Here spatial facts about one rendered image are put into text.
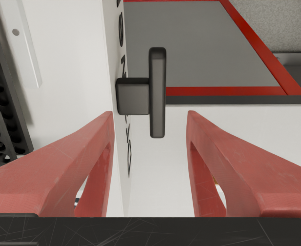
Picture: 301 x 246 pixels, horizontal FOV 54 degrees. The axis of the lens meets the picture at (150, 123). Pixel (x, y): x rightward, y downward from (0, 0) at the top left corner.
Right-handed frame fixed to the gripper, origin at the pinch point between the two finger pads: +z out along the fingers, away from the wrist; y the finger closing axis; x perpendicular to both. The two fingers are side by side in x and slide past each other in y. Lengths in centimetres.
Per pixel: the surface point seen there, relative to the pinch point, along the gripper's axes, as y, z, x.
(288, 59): -53, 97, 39
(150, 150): -0.1, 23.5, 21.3
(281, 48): -50, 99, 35
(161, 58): -0.7, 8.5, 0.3
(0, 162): 13.5, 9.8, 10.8
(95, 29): 3.1, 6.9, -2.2
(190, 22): -10, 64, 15
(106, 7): 2.6, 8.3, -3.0
